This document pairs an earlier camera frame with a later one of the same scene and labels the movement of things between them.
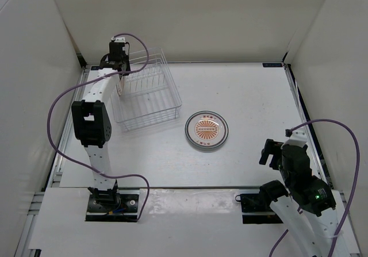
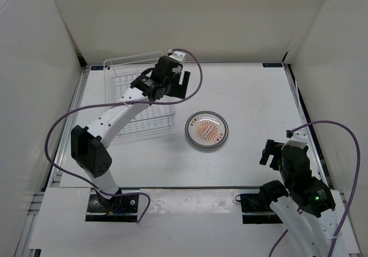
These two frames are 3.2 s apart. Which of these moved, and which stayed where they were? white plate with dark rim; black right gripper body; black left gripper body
Moved: black left gripper body
Stayed: white plate with dark rim; black right gripper body
